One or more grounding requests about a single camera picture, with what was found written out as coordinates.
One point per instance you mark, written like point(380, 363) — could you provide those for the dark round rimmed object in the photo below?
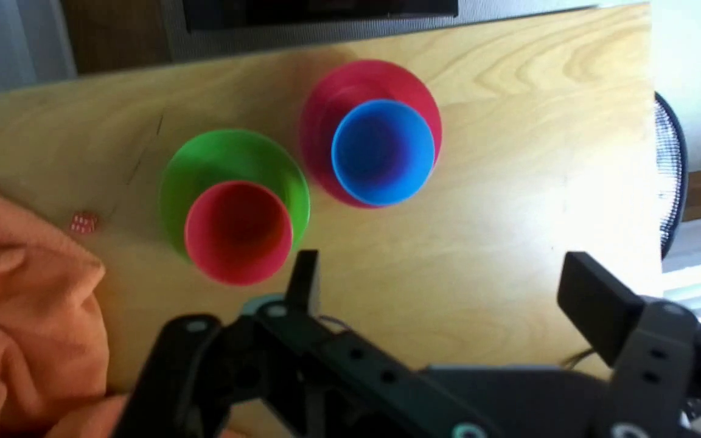
point(683, 178)

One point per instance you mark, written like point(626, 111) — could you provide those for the green plastic bowl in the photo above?
point(205, 162)

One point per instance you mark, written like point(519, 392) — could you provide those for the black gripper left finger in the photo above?
point(205, 357)

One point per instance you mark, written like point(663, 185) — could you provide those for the blue plastic cup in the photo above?
point(383, 155)

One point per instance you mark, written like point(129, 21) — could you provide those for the brown wooden panel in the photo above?
point(115, 33)

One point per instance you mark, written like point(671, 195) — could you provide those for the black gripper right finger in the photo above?
point(603, 307)

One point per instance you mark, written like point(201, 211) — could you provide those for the pink plastic bowl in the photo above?
point(366, 82)

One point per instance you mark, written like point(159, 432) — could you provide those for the small red die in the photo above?
point(84, 222)

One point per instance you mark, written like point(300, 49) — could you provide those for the orange towel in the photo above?
point(18, 324)

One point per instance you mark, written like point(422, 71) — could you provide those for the pink plastic cup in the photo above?
point(238, 234)

